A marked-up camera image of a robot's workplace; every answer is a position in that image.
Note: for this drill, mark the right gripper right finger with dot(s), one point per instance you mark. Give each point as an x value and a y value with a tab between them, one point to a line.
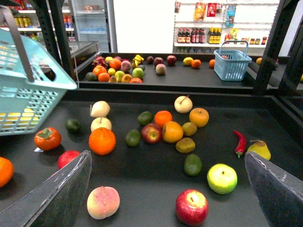
279	193

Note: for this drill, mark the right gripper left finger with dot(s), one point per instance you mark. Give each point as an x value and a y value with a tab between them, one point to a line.
56	202

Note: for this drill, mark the yellow lemon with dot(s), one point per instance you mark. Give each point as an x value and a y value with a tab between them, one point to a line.
26	119

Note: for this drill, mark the light blue shopping basket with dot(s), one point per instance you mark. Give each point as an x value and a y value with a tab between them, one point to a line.
29	76

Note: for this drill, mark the back shelf fruit pile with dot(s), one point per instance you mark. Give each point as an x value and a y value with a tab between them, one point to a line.
117	69

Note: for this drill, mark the sauce bottles on shelf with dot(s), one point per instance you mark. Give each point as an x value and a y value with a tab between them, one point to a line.
197	35

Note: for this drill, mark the dark red apple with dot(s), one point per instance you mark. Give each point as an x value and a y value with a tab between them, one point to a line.
66	158

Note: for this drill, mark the pale peach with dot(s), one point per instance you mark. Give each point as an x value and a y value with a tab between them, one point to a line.
103	202

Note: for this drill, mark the yellow green pear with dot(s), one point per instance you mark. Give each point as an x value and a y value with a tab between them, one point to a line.
260	147

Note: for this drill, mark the white price tag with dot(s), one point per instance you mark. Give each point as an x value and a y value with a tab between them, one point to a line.
38	150

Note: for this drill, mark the large orange front left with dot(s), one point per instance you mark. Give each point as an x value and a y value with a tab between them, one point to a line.
6	171

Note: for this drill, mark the green apple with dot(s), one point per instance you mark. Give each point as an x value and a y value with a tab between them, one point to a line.
222	179

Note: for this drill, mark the orange persimmon green calyx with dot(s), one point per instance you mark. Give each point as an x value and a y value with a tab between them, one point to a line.
47	139

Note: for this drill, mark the red chili pepper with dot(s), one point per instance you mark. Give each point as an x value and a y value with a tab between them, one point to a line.
240	149

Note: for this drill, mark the round orange centre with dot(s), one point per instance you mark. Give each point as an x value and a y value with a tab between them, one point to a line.
102	141

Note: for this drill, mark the dark green avocado left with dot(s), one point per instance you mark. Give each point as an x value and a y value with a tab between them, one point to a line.
72	125

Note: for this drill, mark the red apple front right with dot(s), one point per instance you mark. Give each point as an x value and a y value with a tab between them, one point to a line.
192	207

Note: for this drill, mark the white pear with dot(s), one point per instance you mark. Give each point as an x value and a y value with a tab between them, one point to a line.
99	109
183	104
101	122

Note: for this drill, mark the green avocado right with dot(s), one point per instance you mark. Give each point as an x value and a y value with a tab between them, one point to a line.
192	165

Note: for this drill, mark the green lime lower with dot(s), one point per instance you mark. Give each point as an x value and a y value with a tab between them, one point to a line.
133	138

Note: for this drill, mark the green lime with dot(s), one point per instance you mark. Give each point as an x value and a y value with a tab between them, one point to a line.
133	138
145	118

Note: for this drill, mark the white pear left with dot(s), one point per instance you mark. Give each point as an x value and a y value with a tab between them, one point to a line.
99	109

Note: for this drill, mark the brown kiwi lower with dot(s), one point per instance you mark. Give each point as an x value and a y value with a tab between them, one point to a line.
185	145

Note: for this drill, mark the brown kiwi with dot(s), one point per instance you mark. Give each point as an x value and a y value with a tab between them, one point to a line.
189	129
185	145

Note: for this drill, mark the golden orange apple upper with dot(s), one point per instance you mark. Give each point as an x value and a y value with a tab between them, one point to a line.
199	116

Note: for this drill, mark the golden orange apple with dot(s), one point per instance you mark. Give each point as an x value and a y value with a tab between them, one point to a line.
199	116
172	132

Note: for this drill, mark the brown kiwi upper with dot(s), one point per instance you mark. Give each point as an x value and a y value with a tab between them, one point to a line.
189	129

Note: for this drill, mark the red yellow apple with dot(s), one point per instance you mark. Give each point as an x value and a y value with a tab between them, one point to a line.
151	133

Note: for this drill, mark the green lime upper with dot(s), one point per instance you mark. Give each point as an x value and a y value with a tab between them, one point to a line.
145	118

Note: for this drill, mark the golden orange apple lower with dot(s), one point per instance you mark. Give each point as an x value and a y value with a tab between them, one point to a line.
172	132

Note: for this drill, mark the white pear right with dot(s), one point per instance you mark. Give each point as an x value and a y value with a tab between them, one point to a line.
183	104

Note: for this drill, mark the small tangerine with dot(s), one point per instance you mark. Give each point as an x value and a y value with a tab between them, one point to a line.
162	117

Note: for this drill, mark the small blue basket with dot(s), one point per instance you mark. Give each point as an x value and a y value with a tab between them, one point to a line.
231	65

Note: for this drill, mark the black shelf upright post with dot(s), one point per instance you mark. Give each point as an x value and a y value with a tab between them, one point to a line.
50	17

